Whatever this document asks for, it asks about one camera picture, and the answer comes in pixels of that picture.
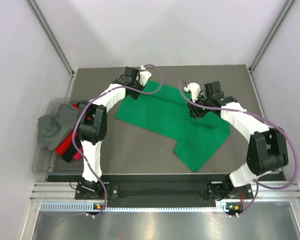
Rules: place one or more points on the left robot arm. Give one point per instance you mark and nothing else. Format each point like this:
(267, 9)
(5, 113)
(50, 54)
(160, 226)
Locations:
(92, 123)

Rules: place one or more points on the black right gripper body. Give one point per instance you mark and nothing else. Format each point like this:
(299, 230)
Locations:
(199, 111)

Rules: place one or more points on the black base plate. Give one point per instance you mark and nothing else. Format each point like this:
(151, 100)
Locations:
(203, 190)

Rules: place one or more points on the aluminium frame rail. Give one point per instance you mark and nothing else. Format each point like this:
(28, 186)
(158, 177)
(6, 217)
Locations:
(65, 191)

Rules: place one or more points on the pink t shirt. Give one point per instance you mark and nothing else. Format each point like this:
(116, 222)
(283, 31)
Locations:
(77, 156)

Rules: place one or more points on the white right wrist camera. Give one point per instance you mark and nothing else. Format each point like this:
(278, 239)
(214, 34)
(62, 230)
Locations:
(194, 89)

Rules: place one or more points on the grey slotted cable duct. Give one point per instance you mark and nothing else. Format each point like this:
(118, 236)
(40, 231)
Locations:
(91, 207)

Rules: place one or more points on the aluminium corner post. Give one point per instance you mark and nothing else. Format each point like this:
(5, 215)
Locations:
(33, 5)
(279, 20)

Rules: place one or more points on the left aluminium corner post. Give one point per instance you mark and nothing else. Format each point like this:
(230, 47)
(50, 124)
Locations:
(33, 5)

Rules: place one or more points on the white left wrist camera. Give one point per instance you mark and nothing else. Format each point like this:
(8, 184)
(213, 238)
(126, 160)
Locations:
(144, 75)

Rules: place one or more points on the clear plastic bin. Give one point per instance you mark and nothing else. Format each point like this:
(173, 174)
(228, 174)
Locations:
(49, 162)

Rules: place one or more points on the grey t shirt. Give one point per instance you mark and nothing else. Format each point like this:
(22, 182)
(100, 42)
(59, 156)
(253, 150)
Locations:
(52, 130)

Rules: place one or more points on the right aluminium corner post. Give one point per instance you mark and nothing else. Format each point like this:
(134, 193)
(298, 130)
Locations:
(279, 20)

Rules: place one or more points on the green t shirt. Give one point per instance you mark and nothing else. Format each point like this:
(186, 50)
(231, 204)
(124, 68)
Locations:
(164, 111)

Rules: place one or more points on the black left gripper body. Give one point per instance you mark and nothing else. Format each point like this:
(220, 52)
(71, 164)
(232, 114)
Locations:
(137, 85)

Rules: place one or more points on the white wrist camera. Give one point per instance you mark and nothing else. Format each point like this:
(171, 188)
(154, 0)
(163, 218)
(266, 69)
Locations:
(144, 75)
(194, 89)

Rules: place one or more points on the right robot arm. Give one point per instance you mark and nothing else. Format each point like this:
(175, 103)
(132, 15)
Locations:
(267, 147)

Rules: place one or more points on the red t shirt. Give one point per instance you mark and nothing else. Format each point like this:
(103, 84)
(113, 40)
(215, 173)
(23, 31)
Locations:
(66, 145)

